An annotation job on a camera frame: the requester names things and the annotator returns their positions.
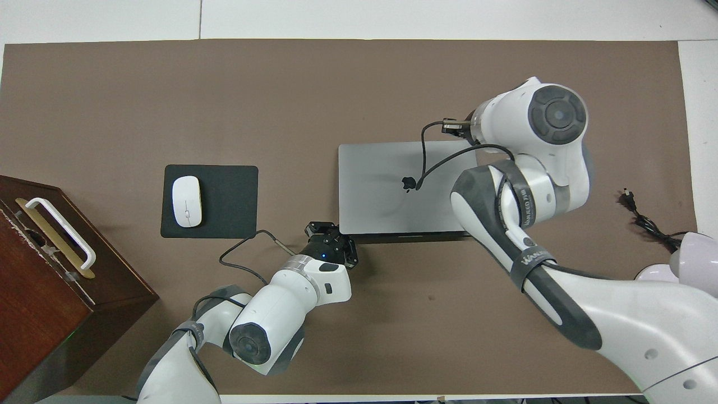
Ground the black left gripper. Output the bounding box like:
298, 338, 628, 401
300, 222, 360, 269

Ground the grey laptop computer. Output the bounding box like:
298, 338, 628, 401
338, 140, 478, 244

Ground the black mouse pad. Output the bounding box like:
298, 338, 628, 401
160, 164, 259, 240

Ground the white computer mouse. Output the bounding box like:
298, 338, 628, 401
172, 176, 202, 228

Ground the large brown table mat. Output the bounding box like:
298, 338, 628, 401
0, 39, 714, 396

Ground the dark wooden box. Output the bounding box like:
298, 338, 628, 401
0, 175, 159, 402

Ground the white desk lamp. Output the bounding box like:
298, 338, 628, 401
634, 232, 718, 284

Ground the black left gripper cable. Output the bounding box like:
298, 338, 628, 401
219, 229, 306, 284

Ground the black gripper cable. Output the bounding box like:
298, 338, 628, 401
418, 117, 514, 192
219, 229, 306, 284

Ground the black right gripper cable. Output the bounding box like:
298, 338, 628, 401
418, 117, 514, 192

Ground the white box handle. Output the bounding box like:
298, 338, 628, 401
25, 198, 96, 271

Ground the black lamp power cable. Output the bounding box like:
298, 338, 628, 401
622, 190, 682, 251

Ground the gold handle backing plate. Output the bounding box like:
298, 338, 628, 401
15, 198, 96, 279

